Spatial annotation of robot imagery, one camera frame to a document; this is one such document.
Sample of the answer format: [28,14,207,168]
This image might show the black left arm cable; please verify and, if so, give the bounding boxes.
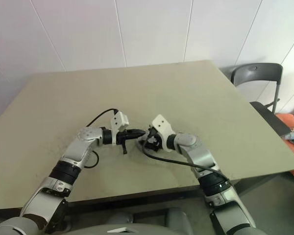
[84,109,118,169]

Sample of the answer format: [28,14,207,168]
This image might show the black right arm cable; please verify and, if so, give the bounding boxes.
[142,141,230,183]

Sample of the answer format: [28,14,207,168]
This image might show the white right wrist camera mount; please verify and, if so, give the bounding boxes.
[150,114,175,152]

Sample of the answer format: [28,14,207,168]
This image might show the grey robot torso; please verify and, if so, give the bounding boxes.
[0,207,294,235]

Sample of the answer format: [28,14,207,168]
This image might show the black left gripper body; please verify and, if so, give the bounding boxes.
[115,129,133,155]

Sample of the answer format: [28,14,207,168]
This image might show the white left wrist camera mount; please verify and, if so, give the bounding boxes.
[110,111,130,145]

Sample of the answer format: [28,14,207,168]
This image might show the dark grey folding chair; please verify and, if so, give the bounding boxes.
[230,63,294,138]

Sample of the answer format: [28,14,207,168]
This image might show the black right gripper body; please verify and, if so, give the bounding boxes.
[147,126,163,152]

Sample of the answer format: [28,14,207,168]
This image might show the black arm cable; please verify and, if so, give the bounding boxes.
[84,109,118,169]
[142,141,230,183]

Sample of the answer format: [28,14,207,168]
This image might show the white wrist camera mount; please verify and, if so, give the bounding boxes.
[110,111,130,145]
[150,114,175,152]

